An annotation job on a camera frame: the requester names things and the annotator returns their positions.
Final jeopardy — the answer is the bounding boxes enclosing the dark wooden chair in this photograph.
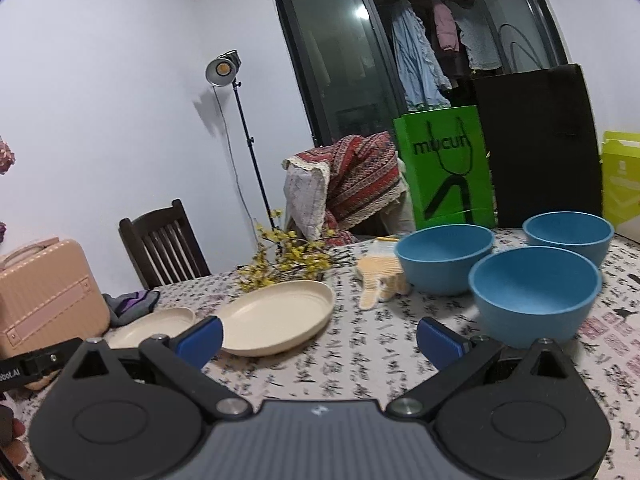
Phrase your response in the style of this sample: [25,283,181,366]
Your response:
[118,199,212,291]

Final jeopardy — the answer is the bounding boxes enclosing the red patterned blanket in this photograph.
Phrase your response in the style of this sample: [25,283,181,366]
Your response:
[282,131,408,241]

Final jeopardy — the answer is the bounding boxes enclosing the green paper bag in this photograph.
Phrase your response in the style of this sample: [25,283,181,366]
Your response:
[392,105,496,237]

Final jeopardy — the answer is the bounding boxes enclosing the beige hard suitcase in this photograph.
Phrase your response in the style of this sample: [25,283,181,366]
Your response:
[0,238,112,391]

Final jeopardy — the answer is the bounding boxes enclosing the hanging pink garment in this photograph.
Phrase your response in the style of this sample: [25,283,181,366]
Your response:
[432,2,461,53]

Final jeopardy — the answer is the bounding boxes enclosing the grey purple cloth pouch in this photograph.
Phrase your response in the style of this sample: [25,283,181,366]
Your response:
[103,289,161,328]

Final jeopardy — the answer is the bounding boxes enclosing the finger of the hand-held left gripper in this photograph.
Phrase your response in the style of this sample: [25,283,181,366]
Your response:
[22,337,84,380]

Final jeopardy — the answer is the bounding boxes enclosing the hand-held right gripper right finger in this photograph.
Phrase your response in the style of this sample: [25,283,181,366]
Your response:
[387,316,583,421]

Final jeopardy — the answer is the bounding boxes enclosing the yellow dotted work glove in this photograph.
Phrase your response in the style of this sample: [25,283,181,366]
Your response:
[356,255,410,308]

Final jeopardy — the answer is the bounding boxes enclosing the blue bowl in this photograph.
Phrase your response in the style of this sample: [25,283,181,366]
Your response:
[522,211,615,268]
[468,246,603,348]
[395,224,496,297]

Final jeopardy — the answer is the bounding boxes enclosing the dried pink roses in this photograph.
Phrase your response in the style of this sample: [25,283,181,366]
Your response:
[0,135,17,176]

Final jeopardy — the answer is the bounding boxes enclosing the studio light on stand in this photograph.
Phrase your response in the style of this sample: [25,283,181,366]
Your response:
[206,50,283,233]

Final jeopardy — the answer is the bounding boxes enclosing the yellow-green snack box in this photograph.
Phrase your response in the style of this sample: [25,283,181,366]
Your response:
[601,131,640,238]

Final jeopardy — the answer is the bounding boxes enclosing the hanging white garment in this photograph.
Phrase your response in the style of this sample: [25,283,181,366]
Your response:
[452,0,503,71]

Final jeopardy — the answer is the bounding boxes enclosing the beige covered armchair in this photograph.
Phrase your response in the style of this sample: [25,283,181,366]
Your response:
[375,185,416,236]

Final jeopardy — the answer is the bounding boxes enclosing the grey quilted cushion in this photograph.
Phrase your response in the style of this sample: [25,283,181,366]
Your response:
[282,157,331,241]

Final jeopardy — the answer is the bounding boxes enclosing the hanging blue shirt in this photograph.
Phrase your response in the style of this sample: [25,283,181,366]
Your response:
[391,0,453,111]

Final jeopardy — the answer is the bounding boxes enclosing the cream plate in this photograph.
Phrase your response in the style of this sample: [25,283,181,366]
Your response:
[212,280,335,358]
[107,306,197,351]

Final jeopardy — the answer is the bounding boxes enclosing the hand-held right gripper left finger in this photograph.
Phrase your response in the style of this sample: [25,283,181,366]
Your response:
[62,316,253,421]

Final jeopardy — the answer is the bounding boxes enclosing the calligraphy print tablecloth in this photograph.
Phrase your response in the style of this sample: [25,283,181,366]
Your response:
[0,227,640,480]

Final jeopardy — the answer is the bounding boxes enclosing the person's left hand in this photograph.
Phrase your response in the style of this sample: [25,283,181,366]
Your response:
[0,420,26,468]

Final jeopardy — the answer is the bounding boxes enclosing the yellow flower branches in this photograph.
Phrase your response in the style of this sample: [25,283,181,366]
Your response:
[237,220,361,293]

